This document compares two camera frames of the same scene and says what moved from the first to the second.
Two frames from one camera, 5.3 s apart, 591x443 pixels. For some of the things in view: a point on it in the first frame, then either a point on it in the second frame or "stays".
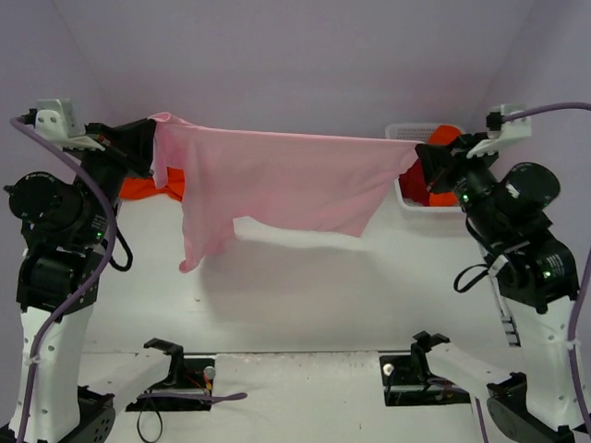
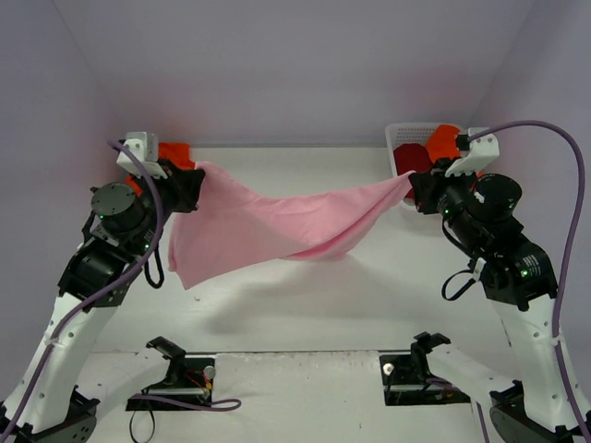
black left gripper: [139, 145] -> [186, 189]
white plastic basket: [421, 132] stays
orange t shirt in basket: [443, 134] stays
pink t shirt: [316, 181] -> [231, 226]
